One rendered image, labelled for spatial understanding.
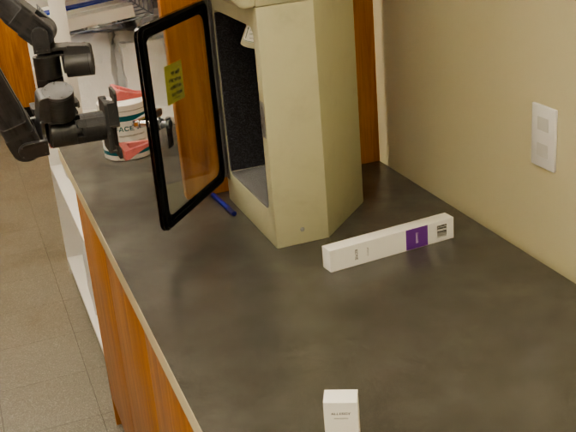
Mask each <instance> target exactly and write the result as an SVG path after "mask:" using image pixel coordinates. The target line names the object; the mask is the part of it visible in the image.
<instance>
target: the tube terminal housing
mask: <svg viewBox="0 0 576 432"><path fill-rule="evenodd" d="M210 1H211V4H212V12H213V26H214V35H215V43H216V51H217V58H218V67H219V57H218V49H217V40H216V32H215V25H214V13H215V12H220V13H222V14H225V15H228V16H230V17H231V18H233V19H235V20H238V21H240V22H242V23H244V24H246V25H248V26H250V27H251V29H252V33H253V37H254V45H255V63H256V73H257V81H258V91H259V100H260V101H261V102H263V104H264V114H265V124H266V133H267V138H264V137H263V136H262V137H263V146H264V156H265V164H264V165H265V166H266V174H267V192H268V202H269V207H268V208H266V207H265V206H264V205H263V204H262V203H261V202H260V201H259V200H258V199H257V198H256V197H255V196H254V195H253V194H252V193H251V192H250V191H249V190H247V189H246V188H245V187H244V186H243V185H242V184H241V183H240V182H239V181H238V180H237V179H236V178H235V177H234V176H233V175H232V173H231V168H230V160H229V152H228V144H227V136H226V128H225V138H226V146H227V153H228V162H229V170H230V178H231V180H230V179H229V178H227V179H228V187H229V195H230V199H231V200H232V201H233V202H234V203H235V205H236V206H237V207H238V208H239V209H240V210H241V211H242V212H243V213H244V214H245V215H246V216H247V217H248V218H249V219H250V220H251V221H252V223H253V224H254V225H255V226H256V227H257V228H258V229H259V230H260V231H261V232H262V233H263V234H264V235H265V236H266V237H267V238H268V239H269V240H270V242H271V243H272V244H273V245H274V246H275V247H276V248H277V249H280V248H284V247H288V246H292V245H296V244H300V243H307V242H311V241H315V240H319V239H323V238H327V237H330V236H331V235H332V234H333V233H334V232H335V231H336V230H337V229H338V228H339V227H340V226H341V225H342V224H343V223H344V222H345V221H346V220H347V219H348V218H349V216H350V215H351V214H352V213H353V212H354V211H355V210H356V209H357V208H358V207H359V206H360V205H361V204H362V203H363V179H362V162H361V146H360V129H359V112H358V96H357V64H356V47H355V30H354V14H353V0H255V6H254V8H249V9H240V8H238V7H237V6H234V5H232V4H230V3H227V2H225V1H222V0H210ZM219 82H220V90H221V98H222V106H223V114H224V122H225V113H224V105H223V96H222V88H221V80H220V72H219Z"/></svg>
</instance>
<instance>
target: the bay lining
mask: <svg viewBox="0 0 576 432"><path fill-rule="evenodd" d="M214 25H215V32H216V40H217V49H218V57H219V72H220V80H221V88H222V96H223V105H224V113H225V128H226V136H227V144H228V152H229V160H230V168H231V171H237V170H242V169H246V168H250V167H256V166H260V165H264V164H265V156H264V146H263V137H262V130H261V112H260V102H259V91H258V81H257V73H256V63H255V49H252V48H248V47H245V46H242V45H241V40H242V37H243V33H244V30H245V28H246V24H244V23H242V22H240V21H238V20H235V19H233V18H231V17H230V16H228V15H225V14H222V13H220V12H215V13H214Z"/></svg>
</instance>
